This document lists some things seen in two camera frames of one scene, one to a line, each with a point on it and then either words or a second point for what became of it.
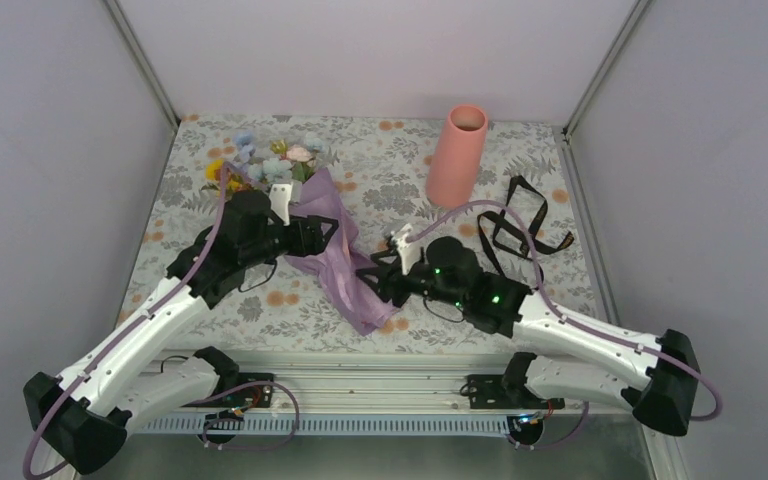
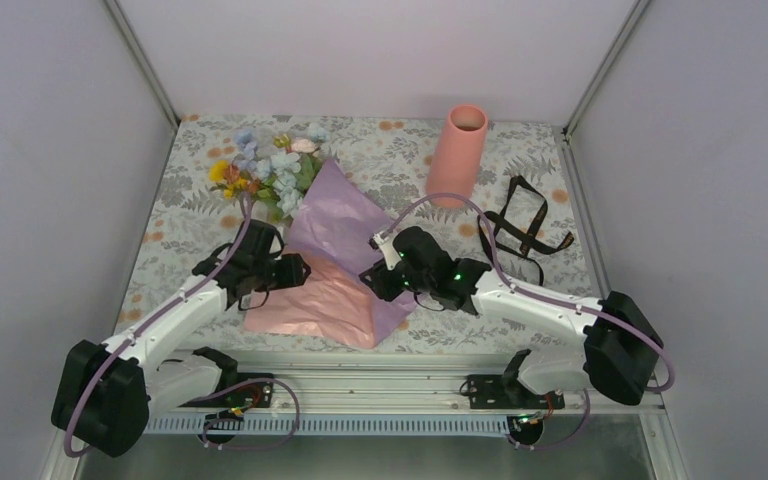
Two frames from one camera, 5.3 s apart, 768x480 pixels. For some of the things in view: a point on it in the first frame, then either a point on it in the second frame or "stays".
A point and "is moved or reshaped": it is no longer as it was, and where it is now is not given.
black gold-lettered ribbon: x=509 y=237 stays
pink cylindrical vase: x=453 y=170 stays
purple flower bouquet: x=262 y=165 is moved or reshaped
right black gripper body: x=393 y=279 stays
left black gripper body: x=297 y=246 -> x=289 y=277
